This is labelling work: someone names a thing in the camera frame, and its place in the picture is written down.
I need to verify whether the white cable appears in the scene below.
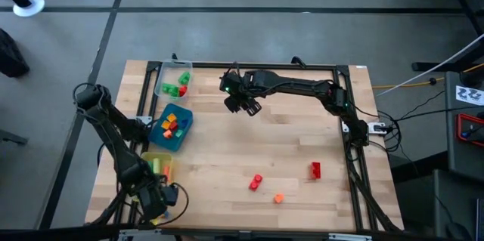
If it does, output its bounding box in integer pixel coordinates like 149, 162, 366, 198
376, 32, 484, 97

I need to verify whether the red-rimmed black device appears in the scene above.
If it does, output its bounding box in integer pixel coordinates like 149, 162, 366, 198
456, 112, 484, 147

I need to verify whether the yellow cable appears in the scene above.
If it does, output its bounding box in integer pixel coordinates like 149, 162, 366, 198
372, 63, 484, 90

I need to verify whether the white printed sticker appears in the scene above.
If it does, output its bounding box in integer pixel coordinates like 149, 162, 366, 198
455, 85, 484, 106

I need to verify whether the clear plastic bin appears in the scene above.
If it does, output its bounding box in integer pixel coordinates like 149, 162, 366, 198
154, 58, 194, 102

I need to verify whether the grey metal foot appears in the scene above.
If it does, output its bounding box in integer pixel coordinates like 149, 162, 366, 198
0, 129, 29, 147

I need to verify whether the black equipment case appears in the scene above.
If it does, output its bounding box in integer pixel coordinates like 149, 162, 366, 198
444, 70, 484, 174

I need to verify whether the blue plastic bin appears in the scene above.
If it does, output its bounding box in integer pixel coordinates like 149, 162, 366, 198
147, 102, 194, 153

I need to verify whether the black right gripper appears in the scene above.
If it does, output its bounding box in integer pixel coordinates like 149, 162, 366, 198
220, 70, 265, 117

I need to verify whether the black bag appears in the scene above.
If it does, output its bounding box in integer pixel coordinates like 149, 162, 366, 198
0, 28, 30, 79

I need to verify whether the black aluminium table frame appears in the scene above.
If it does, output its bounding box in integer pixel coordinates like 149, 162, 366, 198
90, 54, 404, 234

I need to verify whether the black cable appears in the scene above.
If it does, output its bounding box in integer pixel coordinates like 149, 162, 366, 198
374, 89, 461, 155
96, 142, 107, 167

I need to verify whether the dark grey cabinet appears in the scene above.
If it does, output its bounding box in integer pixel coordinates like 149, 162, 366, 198
433, 168, 484, 241

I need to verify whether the yellow plastic bin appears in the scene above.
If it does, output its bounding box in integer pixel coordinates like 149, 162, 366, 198
140, 151, 175, 185

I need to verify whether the silver bracket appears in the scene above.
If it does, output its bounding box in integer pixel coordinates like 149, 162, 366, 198
117, 228, 163, 240
327, 232, 374, 241

